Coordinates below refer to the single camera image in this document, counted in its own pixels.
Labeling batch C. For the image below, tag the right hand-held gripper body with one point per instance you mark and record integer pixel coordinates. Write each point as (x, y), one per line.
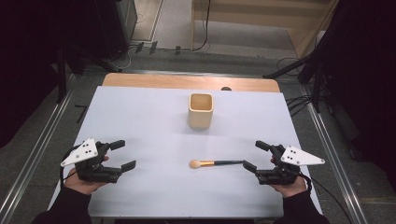
(280, 177)

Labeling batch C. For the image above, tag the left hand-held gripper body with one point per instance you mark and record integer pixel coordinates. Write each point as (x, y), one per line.
(90, 168)

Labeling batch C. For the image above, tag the beige square cup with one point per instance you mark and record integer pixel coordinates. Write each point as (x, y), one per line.
(200, 119)

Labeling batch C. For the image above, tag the person's right hand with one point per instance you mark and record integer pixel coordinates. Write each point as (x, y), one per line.
(291, 189)

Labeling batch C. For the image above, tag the person's left hand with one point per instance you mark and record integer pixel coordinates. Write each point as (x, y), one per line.
(81, 187)

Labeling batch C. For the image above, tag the white table mat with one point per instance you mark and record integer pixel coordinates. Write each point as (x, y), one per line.
(140, 118)

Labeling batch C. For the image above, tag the black metal stand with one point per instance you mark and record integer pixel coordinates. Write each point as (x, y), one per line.
(61, 77)
(317, 87)

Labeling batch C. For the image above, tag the black tape strip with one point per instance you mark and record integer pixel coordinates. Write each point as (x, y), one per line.
(153, 47)
(139, 47)
(177, 50)

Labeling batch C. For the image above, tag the dark cabinet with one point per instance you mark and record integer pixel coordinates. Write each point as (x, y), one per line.
(115, 25)

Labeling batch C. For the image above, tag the black curtain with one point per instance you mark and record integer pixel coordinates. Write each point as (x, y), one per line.
(28, 62)
(364, 77)

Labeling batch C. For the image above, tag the small black floor bracket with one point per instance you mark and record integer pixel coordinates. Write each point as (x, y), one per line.
(81, 112)

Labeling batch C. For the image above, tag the metal floor rail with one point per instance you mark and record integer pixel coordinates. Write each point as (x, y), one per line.
(330, 149)
(37, 149)

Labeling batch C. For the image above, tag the light wooden frame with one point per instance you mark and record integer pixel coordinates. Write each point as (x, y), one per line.
(308, 34)

